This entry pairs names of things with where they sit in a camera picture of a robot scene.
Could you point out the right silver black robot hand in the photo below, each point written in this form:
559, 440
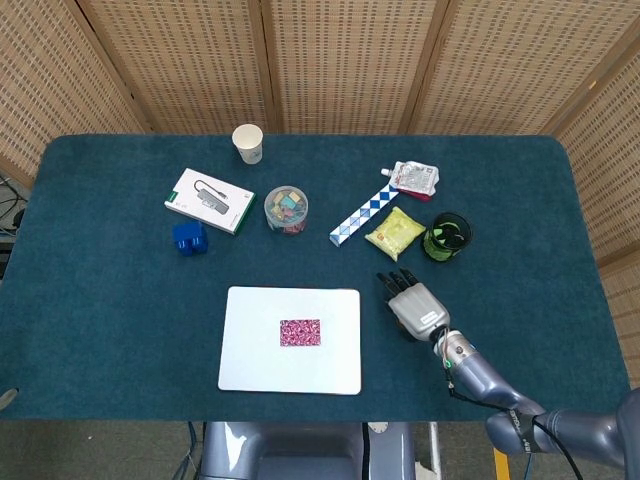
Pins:
417, 310

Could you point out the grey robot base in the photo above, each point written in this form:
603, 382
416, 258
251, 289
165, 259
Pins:
305, 452

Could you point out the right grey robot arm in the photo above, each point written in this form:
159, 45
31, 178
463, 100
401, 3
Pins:
525, 405

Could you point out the left robot hand tip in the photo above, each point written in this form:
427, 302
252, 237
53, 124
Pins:
7, 396

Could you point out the black green mesh pen cup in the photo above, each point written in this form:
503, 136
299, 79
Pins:
446, 236

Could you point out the yellow snack packet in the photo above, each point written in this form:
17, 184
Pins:
395, 233

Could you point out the blue white magic snake toy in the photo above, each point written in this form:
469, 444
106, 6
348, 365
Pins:
362, 213

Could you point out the white rectangular tray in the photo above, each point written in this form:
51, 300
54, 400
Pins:
290, 340

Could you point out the white red spout pouch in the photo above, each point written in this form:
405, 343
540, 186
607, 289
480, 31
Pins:
415, 177

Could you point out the clear jar of coloured clips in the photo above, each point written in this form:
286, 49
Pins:
286, 208

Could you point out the white green usb hub box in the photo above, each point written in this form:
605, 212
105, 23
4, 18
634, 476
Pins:
210, 200

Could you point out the white paper cup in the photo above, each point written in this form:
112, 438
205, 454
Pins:
248, 144

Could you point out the blue plastic block toy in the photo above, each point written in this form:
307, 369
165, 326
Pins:
190, 238

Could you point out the blue felt table mat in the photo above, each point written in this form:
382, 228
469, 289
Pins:
150, 325

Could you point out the woven bamboo folding screen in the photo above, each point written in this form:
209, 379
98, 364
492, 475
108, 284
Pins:
320, 60

